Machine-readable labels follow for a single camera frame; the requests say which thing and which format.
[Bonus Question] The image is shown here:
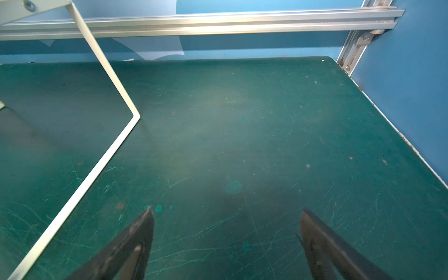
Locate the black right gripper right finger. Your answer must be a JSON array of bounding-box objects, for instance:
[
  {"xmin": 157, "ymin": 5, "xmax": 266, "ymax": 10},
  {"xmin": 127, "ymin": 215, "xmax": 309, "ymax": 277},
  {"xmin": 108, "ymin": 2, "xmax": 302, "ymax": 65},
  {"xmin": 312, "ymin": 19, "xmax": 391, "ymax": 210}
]
[{"xmin": 296, "ymin": 210, "xmax": 392, "ymax": 280}]

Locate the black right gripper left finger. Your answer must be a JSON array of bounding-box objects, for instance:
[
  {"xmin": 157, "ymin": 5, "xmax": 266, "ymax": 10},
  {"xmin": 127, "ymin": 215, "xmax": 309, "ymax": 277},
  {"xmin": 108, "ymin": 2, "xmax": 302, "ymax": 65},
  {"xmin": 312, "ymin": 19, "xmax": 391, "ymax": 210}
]
[{"xmin": 67, "ymin": 207, "xmax": 155, "ymax": 280}]

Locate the white metal wooden shelf rack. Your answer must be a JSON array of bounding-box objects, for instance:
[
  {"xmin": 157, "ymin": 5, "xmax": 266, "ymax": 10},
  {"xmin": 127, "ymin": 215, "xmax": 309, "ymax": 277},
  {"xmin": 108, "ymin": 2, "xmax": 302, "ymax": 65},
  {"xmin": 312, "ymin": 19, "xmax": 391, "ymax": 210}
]
[{"xmin": 0, "ymin": 0, "xmax": 141, "ymax": 280}]

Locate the right aluminium corner post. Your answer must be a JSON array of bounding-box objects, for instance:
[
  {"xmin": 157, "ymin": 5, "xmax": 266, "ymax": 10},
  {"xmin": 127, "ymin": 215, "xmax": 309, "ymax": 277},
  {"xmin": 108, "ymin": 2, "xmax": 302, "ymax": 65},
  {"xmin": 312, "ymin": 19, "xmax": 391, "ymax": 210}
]
[{"xmin": 336, "ymin": 0, "xmax": 393, "ymax": 77}]

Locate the horizontal aluminium back rail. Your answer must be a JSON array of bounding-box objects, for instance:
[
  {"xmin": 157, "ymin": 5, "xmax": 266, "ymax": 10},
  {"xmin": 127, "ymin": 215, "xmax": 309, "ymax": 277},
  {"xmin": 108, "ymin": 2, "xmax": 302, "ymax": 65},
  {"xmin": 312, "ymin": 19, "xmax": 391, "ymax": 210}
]
[{"xmin": 1, "ymin": 1, "xmax": 404, "ymax": 41}]

